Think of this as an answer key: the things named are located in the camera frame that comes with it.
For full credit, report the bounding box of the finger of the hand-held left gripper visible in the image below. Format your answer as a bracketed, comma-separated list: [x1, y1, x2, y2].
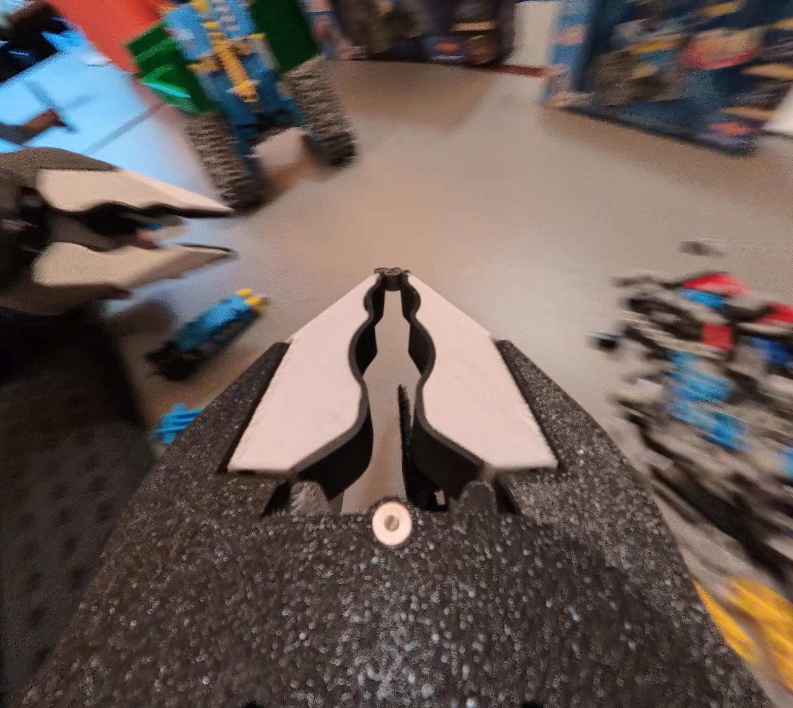
[34, 166, 236, 221]
[31, 241, 237, 294]

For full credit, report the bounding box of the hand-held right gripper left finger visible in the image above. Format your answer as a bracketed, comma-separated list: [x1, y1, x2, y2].
[226, 274, 381, 498]

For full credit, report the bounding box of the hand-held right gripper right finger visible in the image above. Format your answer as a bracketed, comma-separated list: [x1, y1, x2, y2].
[401, 274, 560, 482]

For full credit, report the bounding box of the blue grey brick assembly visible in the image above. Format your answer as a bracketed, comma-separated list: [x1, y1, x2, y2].
[144, 287, 270, 383]

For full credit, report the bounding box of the blue brick separator tool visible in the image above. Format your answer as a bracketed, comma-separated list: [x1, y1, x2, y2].
[150, 402, 207, 447]

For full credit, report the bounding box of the white desk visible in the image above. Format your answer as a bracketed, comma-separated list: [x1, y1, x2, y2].
[105, 57, 793, 708]

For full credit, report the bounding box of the grey table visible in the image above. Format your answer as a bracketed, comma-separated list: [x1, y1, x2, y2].
[0, 29, 214, 191]

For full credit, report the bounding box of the blue tracked toy robot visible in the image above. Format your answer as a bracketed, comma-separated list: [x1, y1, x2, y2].
[162, 0, 360, 212]

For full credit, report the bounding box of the black dimpled mat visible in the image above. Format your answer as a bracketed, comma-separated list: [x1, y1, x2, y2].
[0, 311, 159, 696]

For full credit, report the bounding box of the green plastic bin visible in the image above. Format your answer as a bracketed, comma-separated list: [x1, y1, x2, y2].
[126, 0, 324, 115]

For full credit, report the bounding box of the small robot kit box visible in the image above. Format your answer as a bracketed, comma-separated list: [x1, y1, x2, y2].
[540, 0, 793, 156]

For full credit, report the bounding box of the metal bracket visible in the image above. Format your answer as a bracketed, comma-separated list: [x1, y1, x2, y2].
[0, 106, 76, 146]

